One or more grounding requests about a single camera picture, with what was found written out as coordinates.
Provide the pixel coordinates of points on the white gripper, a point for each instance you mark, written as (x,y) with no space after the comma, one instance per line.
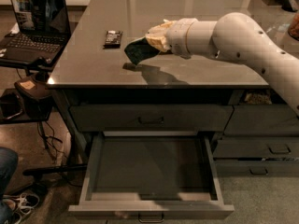
(177,37)

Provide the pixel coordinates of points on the green yellow sponge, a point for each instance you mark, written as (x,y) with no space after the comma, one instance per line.
(140,50)

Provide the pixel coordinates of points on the right grey middle drawer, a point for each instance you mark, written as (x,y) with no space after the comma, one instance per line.
(257,147)

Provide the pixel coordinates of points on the right grey top drawer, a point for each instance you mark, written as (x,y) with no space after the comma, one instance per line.
(262,120)

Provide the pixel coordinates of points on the open grey middle drawer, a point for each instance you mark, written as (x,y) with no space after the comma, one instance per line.
(151,179)

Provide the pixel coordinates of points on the right grey bottom drawer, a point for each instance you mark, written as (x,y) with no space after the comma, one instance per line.
(257,168)

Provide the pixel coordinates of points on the black snack bar wrapper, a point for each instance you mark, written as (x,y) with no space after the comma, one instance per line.
(113,39)

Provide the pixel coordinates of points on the grey kitchen island cabinet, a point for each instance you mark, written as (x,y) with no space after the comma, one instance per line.
(89,74)

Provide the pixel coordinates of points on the black laptop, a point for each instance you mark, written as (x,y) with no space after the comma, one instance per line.
(43,33)

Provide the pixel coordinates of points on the black laptop stand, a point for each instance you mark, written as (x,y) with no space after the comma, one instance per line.
(12,111)

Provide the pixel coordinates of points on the black box with sticky note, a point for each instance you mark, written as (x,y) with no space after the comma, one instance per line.
(37,99)

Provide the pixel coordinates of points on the brown object right edge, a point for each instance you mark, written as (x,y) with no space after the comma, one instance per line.
(293,29)

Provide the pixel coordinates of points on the blue jeans leg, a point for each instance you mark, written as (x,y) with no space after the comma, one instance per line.
(8,165)

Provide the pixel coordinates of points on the white sneaker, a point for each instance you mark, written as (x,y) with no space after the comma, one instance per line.
(21,206)

